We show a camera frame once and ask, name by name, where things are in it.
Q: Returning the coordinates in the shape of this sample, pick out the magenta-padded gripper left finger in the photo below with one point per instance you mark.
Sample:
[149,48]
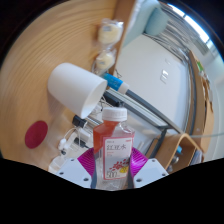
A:
[74,170]

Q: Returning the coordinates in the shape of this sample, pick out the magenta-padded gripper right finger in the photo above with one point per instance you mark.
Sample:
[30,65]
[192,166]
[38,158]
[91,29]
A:
[151,170]

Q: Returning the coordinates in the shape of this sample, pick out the clear drink bottle white cap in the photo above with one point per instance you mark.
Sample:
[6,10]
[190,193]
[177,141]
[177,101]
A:
[115,150]

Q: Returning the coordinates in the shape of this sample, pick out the wooden shelf unit with items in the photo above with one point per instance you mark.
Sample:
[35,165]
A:
[166,146]

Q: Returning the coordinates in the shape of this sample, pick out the white power strip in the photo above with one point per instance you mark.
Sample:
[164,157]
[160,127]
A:
[83,136]

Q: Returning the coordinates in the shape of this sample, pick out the black electric shaver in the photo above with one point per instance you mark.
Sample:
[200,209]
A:
[81,121]

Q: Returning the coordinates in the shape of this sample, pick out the flat round red coaster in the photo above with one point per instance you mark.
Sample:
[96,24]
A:
[36,134]

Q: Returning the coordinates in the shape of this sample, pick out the long wooden shelf board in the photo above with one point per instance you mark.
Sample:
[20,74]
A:
[200,116]

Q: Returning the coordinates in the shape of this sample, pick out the white paper cup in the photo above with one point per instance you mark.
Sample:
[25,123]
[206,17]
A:
[71,86]

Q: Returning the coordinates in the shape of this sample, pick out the blue and white tube bottle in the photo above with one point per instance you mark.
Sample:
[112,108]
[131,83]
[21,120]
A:
[113,82]

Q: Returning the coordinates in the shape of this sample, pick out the wrapped yellow pastry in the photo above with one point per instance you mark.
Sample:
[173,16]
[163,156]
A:
[104,60]
[109,32]

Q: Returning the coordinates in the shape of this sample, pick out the teal pillow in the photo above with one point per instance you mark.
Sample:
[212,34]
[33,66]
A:
[156,21]

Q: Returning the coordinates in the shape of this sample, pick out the white wall switch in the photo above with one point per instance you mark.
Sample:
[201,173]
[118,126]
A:
[164,76]

